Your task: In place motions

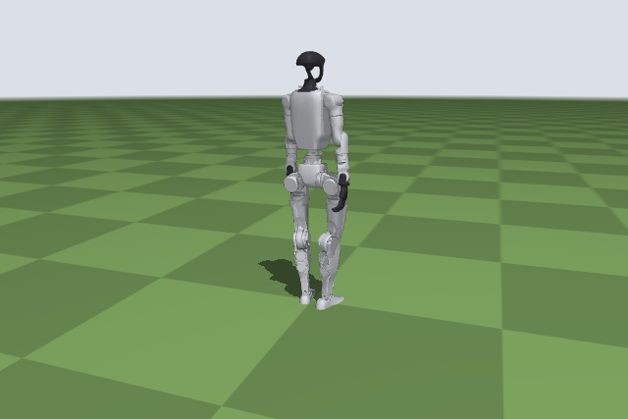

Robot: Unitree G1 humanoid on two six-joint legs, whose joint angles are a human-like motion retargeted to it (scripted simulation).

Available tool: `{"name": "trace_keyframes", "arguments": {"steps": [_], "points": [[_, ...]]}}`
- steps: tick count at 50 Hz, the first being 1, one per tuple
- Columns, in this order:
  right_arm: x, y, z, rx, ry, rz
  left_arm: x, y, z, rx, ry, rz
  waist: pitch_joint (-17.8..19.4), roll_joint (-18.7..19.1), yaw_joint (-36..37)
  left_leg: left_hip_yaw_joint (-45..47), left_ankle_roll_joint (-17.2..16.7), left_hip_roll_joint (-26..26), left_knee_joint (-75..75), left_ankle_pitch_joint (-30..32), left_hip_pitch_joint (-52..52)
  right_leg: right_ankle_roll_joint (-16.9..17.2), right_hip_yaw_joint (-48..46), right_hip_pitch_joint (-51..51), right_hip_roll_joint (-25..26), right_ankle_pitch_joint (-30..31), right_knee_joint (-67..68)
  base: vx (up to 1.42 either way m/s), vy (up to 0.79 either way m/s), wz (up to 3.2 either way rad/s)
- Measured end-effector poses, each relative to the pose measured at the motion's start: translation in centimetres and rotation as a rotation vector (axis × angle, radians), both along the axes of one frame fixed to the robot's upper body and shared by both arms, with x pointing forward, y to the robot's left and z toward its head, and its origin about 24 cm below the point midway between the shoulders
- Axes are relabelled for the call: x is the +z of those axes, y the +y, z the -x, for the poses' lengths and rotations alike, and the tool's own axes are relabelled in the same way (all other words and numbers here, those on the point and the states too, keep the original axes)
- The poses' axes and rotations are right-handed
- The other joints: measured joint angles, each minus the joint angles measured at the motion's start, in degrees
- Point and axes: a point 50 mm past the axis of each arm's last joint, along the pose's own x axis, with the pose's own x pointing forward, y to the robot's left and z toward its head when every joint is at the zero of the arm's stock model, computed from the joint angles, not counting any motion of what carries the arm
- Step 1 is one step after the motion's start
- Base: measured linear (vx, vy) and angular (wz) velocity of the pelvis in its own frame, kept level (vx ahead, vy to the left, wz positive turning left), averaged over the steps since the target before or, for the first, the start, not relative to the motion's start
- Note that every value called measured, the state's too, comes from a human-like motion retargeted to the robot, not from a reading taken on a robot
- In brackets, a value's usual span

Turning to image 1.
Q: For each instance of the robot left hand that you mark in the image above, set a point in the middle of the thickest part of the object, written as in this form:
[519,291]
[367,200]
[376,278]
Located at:
[289,171]

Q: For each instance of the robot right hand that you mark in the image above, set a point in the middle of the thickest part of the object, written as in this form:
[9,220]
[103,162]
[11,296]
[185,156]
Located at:
[343,192]

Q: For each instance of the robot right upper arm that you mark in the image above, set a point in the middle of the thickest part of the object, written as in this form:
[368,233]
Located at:
[334,103]

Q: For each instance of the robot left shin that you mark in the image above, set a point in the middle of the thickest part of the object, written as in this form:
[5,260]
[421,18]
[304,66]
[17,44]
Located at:
[302,262]

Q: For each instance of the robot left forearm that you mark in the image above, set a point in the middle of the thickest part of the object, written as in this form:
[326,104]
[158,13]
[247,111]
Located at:
[291,153]

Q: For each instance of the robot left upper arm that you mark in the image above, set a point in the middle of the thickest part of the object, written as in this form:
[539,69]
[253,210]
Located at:
[285,103]

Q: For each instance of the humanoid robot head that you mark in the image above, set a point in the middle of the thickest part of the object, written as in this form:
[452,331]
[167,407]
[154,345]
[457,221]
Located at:
[309,60]

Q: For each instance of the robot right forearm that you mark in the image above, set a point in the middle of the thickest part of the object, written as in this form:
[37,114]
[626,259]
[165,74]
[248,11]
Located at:
[342,157]

